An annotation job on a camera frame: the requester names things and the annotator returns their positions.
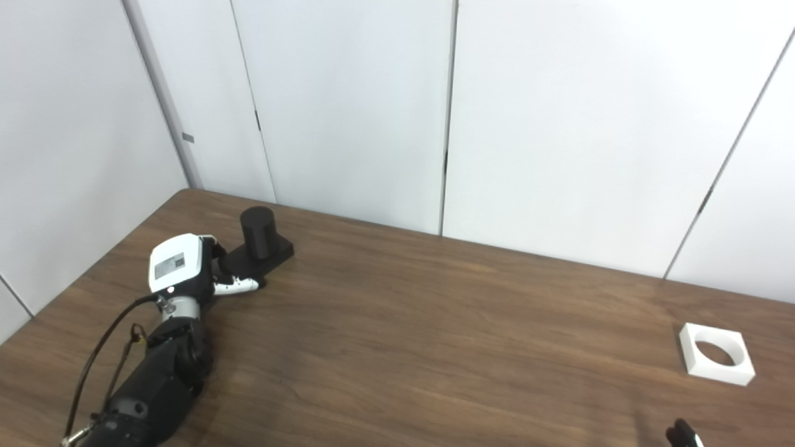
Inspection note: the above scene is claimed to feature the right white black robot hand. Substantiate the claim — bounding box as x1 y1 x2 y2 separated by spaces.
666 418 706 447

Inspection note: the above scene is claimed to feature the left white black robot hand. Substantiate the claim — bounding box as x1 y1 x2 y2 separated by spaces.
148 233 260 303

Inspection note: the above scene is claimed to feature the white square piece with hole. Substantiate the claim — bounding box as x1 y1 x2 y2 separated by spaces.
679 323 756 387

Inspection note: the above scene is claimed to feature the black peg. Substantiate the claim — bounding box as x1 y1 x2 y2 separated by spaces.
214 207 295 290

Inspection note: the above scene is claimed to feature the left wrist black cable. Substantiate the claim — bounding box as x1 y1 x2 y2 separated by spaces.
60 294 160 447

